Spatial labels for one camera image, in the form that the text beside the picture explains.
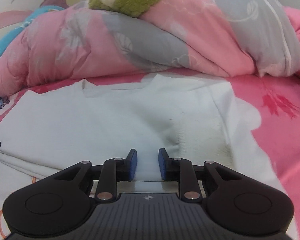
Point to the pink and white headboard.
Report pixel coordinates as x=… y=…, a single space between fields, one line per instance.
x=5 y=20

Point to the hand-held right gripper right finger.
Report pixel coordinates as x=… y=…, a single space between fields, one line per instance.
x=162 y=166

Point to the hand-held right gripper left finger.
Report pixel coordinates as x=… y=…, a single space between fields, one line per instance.
x=133 y=166

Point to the pink floral quilt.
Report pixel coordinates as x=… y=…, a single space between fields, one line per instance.
x=65 y=55

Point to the mauve cushion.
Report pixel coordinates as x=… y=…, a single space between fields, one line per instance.
x=55 y=1

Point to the blue dotted pillow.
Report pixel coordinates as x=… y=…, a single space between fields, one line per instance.
x=7 y=37

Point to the white sweatshirt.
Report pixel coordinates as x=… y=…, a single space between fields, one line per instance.
x=115 y=120

